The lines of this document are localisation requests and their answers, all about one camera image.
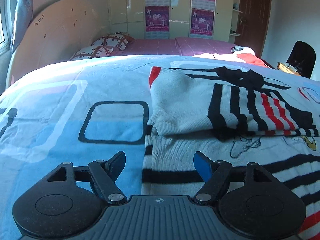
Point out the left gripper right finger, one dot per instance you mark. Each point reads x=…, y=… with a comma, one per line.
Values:
x=216, y=177

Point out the striped knit sweater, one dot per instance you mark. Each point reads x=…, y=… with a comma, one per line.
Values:
x=238, y=116

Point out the white blue patterned quilt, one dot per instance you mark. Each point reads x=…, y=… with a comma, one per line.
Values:
x=80, y=111

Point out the pink bed sheet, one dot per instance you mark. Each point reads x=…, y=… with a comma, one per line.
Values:
x=183, y=46

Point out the patterned pillow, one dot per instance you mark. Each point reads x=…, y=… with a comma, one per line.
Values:
x=92, y=52
x=117, y=40

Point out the near patterned pillow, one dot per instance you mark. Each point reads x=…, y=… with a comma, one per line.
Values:
x=92, y=52

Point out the brown wooden door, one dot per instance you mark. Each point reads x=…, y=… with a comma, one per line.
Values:
x=253, y=24

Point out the cream round headboard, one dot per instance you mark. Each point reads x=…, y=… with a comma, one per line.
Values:
x=54, y=36

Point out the lower right pink poster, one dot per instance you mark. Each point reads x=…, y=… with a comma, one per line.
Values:
x=202, y=23

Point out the small wooden table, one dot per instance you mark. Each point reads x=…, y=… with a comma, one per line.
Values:
x=285, y=67

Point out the grey curtain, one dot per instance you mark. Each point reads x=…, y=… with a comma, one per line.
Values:
x=21, y=13

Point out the far patterned pillow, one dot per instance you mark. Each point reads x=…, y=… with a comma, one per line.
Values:
x=117, y=40

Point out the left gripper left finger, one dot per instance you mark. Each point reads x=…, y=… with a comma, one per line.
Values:
x=103, y=178

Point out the lower left pink poster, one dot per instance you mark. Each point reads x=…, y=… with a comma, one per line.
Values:
x=157, y=22

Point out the pile of clothes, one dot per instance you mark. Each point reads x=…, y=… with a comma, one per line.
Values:
x=237, y=54

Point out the black chair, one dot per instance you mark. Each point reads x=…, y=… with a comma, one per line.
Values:
x=303, y=58

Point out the cream glossy wardrobe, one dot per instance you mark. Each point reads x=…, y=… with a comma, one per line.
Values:
x=129, y=16

